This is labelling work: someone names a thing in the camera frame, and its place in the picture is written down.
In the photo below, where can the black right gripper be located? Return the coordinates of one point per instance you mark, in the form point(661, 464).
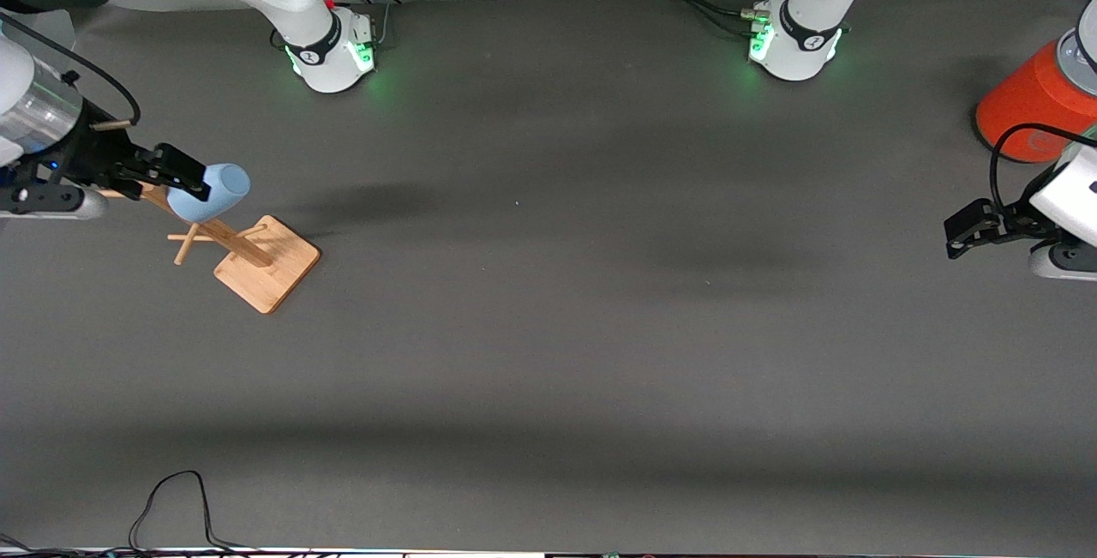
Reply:
point(88, 153)

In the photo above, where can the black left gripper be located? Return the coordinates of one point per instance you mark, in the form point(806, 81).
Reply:
point(1016, 219)

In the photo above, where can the light blue cup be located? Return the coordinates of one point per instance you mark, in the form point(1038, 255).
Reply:
point(224, 185)

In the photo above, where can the wooden cup rack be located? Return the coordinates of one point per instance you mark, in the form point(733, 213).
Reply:
point(266, 271)

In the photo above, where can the orange can with grey lid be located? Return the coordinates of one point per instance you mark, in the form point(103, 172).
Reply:
point(1028, 104)

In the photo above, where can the grey base mounting plate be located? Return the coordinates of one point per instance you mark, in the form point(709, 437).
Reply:
point(381, 26)

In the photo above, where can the dark grey table cloth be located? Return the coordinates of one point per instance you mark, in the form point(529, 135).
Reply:
point(548, 326)

